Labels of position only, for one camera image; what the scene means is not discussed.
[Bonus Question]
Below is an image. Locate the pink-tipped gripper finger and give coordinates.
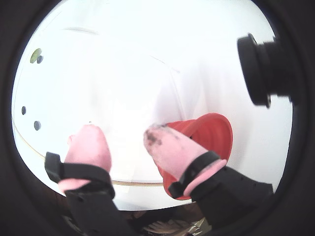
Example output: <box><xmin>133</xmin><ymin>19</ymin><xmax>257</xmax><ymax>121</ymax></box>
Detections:
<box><xmin>44</xmin><ymin>124</ymin><xmax>135</xmax><ymax>236</ymax></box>
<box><xmin>143</xmin><ymin>125</ymin><xmax>275</xmax><ymax>236</ymax></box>

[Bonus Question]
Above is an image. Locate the red collapsible silicone cup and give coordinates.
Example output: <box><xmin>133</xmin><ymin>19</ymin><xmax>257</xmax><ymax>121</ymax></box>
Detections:
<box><xmin>156</xmin><ymin>113</ymin><xmax>233</xmax><ymax>201</ymax></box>

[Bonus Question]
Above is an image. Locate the white paper sheet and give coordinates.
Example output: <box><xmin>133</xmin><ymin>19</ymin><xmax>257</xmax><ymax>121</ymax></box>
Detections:
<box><xmin>12</xmin><ymin>26</ymin><xmax>188</xmax><ymax>205</ymax></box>

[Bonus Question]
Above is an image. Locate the narrow green leaf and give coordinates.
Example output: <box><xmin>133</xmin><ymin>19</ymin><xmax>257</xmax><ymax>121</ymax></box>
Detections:
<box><xmin>30</xmin><ymin>48</ymin><xmax>42</xmax><ymax>63</ymax></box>

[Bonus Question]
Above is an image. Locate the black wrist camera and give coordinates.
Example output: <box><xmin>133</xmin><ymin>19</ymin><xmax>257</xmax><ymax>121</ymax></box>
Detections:
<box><xmin>236</xmin><ymin>33</ymin><xmax>296</xmax><ymax>109</ymax></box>

